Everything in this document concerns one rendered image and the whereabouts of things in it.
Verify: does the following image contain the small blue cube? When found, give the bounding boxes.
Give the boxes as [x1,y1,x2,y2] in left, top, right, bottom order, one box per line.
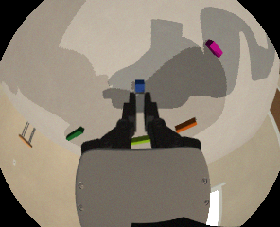
[135,79,145,92]

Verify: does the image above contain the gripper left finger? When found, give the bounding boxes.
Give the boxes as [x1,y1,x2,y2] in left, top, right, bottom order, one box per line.
[81,93,136,154]

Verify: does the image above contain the orange rod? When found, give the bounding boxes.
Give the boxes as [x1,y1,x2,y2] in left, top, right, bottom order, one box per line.
[175,117,197,133]

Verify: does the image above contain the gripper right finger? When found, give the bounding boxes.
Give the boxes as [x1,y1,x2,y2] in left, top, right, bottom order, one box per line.
[144,92,201,149]

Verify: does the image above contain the small magenta rod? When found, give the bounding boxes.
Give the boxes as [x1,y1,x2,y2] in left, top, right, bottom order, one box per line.
[205,39,223,58]

